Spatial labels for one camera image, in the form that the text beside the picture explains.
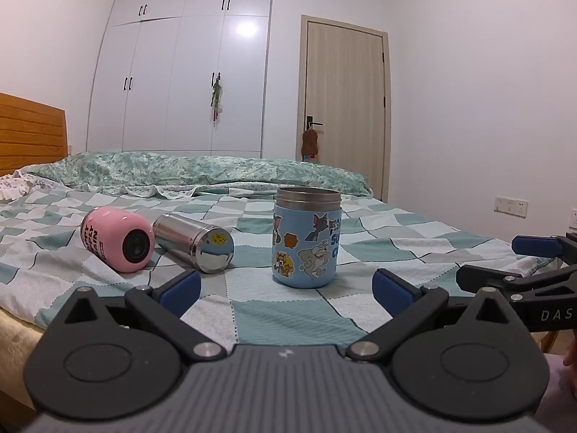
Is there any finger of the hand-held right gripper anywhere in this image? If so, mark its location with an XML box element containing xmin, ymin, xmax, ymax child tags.
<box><xmin>456</xmin><ymin>264</ymin><xmax>577</xmax><ymax>301</ymax></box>
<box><xmin>511</xmin><ymin>232</ymin><xmax>577</xmax><ymax>264</ymax></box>

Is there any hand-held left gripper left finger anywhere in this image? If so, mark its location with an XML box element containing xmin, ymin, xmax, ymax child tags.
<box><xmin>53</xmin><ymin>271</ymin><xmax>229</xmax><ymax>364</ymax></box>

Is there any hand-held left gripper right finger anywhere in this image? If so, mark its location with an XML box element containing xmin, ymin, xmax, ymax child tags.
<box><xmin>345</xmin><ymin>268</ymin><xmax>538</xmax><ymax>364</ymax></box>

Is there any blue cartoon sticker cup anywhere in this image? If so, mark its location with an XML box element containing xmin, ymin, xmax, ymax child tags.
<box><xmin>271</xmin><ymin>186</ymin><xmax>342</xmax><ymax>288</ymax></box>

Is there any shiny steel bottle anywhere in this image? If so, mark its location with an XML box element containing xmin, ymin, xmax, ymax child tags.
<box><xmin>152</xmin><ymin>213</ymin><xmax>235</xmax><ymax>274</ymax></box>

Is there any person's pink clothing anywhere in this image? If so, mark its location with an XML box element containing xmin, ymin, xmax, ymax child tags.
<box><xmin>536</xmin><ymin>338</ymin><xmax>577</xmax><ymax>421</ymax></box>

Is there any pink bottle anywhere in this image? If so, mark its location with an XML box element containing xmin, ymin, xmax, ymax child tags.
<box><xmin>80</xmin><ymin>206</ymin><xmax>155</xmax><ymax>274</ymax></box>

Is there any checked green bedsheet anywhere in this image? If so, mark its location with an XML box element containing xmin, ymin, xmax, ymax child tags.
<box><xmin>0</xmin><ymin>184</ymin><xmax>542</xmax><ymax>348</ymax></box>

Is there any green floral quilt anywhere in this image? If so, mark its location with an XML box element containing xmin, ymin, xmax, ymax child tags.
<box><xmin>20</xmin><ymin>150</ymin><xmax>373</xmax><ymax>199</ymax></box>

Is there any brown plush toy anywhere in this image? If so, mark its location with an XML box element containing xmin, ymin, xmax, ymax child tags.
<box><xmin>300</xmin><ymin>128</ymin><xmax>320</xmax><ymax>162</ymax></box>

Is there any beige mattress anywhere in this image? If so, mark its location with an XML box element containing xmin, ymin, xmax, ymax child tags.
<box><xmin>0</xmin><ymin>307</ymin><xmax>44</xmax><ymax>416</ymax></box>

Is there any green hanging ornament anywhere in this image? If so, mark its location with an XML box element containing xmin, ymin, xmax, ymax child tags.
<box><xmin>209</xmin><ymin>81</ymin><xmax>223</xmax><ymax>123</ymax></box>

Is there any beige door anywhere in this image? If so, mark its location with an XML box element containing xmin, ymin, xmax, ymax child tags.
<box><xmin>300</xmin><ymin>14</ymin><xmax>391</xmax><ymax>202</ymax></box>

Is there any white frilled pillow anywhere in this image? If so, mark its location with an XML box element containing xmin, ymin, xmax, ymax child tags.
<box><xmin>0</xmin><ymin>174</ymin><xmax>32</xmax><ymax>202</ymax></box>

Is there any white wardrobe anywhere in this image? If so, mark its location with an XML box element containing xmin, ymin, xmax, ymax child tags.
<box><xmin>85</xmin><ymin>0</ymin><xmax>274</xmax><ymax>155</ymax></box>

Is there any wooden headboard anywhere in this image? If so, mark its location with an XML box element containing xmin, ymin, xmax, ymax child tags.
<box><xmin>0</xmin><ymin>92</ymin><xmax>68</xmax><ymax>178</ymax></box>

